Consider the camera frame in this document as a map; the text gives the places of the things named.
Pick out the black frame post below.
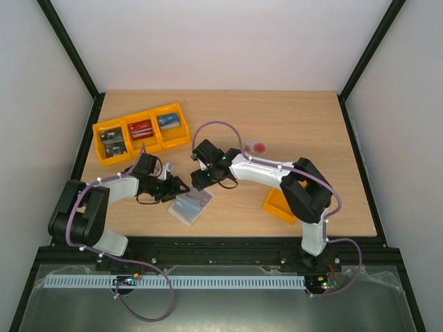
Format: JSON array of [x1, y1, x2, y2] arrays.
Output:
[[338, 0, 408, 101], [36, 0, 105, 101]]

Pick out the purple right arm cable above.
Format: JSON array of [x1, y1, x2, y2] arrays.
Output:
[[192, 120, 363, 299]]

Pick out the black right frame post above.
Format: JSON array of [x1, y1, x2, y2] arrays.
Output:
[[338, 0, 408, 101]]

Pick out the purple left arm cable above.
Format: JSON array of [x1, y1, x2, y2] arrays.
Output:
[[64, 143, 174, 322]]

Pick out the small yellow bin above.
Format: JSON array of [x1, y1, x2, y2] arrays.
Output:
[[262, 188, 296, 225]]

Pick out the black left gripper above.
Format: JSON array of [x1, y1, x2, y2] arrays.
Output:
[[147, 174, 190, 203]]

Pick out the white slotted cable duct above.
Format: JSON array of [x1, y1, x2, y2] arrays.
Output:
[[42, 275, 305, 290]]

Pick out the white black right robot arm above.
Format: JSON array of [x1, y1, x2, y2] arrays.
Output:
[[191, 139, 337, 271]]

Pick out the white card with red circle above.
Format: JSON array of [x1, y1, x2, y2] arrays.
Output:
[[244, 140, 266, 155]]

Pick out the black card stack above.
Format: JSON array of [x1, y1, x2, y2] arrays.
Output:
[[100, 127, 125, 145]]

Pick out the black left frame post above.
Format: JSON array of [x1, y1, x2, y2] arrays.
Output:
[[36, 0, 105, 101]]

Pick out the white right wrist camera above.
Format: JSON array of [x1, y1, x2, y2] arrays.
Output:
[[191, 154, 207, 170]]

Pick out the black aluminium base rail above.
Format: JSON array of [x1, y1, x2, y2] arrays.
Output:
[[93, 235, 343, 274]]

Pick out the beige leather card holder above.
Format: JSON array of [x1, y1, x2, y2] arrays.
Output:
[[168, 187, 215, 227]]

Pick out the red card stack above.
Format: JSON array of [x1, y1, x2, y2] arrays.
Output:
[[128, 120, 154, 140]]

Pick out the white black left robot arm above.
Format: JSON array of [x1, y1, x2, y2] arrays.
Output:
[[48, 151, 190, 257]]

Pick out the blue card stack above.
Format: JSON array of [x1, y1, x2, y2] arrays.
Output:
[[156, 112, 181, 131]]

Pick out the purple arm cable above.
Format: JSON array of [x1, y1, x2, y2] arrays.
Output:
[[192, 120, 363, 299], [64, 143, 174, 322]]

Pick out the yellow three-compartment bin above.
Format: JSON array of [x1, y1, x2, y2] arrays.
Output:
[[93, 103, 190, 167]]

